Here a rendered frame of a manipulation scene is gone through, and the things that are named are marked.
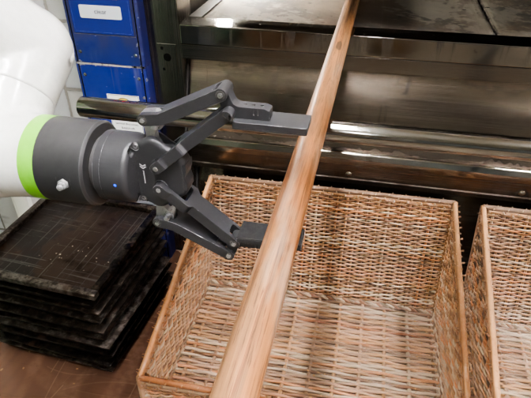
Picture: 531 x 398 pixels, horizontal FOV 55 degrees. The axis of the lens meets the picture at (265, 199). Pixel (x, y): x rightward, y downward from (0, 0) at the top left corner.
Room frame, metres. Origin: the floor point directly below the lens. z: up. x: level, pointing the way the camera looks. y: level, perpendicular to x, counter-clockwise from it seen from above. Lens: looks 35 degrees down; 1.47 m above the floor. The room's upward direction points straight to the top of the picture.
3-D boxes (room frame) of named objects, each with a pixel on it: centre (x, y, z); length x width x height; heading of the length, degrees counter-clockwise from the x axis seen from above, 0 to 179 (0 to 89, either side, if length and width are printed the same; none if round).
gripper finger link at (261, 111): (0.44, 0.02, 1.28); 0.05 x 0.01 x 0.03; 78
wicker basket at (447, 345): (0.71, -0.09, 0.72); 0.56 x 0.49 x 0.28; 79
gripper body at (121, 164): (0.46, 0.12, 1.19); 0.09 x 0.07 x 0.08; 78
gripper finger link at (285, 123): (0.43, -0.01, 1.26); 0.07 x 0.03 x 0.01; 78
